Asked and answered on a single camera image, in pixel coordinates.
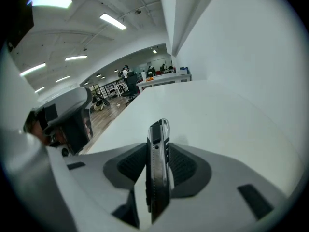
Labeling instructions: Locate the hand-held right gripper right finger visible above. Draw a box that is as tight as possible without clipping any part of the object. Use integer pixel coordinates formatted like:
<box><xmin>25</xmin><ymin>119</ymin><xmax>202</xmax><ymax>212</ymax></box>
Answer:
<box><xmin>168</xmin><ymin>142</ymin><xmax>292</xmax><ymax>232</ymax></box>

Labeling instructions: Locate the person's left forearm white sleeve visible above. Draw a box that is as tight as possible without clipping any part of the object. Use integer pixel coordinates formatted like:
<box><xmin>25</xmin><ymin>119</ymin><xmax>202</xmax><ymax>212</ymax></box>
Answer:
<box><xmin>0</xmin><ymin>127</ymin><xmax>78</xmax><ymax>232</ymax></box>

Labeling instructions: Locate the white metal cart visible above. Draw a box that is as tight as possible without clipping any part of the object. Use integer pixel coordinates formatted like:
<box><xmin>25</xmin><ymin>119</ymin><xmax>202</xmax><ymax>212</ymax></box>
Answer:
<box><xmin>108</xmin><ymin>85</ymin><xmax>119</xmax><ymax>99</ymax></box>

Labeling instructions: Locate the black metal railing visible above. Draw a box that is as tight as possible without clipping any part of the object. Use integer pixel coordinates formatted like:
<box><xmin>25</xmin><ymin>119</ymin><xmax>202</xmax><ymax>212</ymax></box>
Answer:
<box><xmin>88</xmin><ymin>79</ymin><xmax>126</xmax><ymax>99</ymax></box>

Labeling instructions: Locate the person's left hand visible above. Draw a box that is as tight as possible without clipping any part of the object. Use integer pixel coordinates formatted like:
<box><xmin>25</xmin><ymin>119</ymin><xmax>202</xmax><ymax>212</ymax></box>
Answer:
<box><xmin>23</xmin><ymin>114</ymin><xmax>53</xmax><ymax>146</ymax></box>

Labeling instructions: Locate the black office chair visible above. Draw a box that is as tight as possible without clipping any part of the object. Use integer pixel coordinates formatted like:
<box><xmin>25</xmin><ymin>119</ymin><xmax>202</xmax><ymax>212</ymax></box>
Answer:
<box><xmin>120</xmin><ymin>72</ymin><xmax>140</xmax><ymax>107</ymax></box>

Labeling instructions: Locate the white table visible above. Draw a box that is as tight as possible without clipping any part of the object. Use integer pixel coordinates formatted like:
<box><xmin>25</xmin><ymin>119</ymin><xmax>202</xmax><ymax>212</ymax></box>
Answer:
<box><xmin>136</xmin><ymin>73</ymin><xmax>193</xmax><ymax>91</ymax></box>

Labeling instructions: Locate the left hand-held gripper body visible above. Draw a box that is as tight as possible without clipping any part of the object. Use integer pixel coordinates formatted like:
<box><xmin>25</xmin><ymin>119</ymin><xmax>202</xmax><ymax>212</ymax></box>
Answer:
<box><xmin>24</xmin><ymin>87</ymin><xmax>94</xmax><ymax>157</ymax></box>

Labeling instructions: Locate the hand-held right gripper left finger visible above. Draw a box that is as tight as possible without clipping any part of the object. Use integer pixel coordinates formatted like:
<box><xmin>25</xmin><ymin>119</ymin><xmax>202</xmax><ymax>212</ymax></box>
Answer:
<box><xmin>47</xmin><ymin>143</ymin><xmax>155</xmax><ymax>232</ymax></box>

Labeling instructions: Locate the person's white shirt torso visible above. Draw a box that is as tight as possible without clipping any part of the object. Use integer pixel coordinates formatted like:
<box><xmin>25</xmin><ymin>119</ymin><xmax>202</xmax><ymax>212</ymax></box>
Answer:
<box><xmin>0</xmin><ymin>44</ymin><xmax>39</xmax><ymax>135</ymax></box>

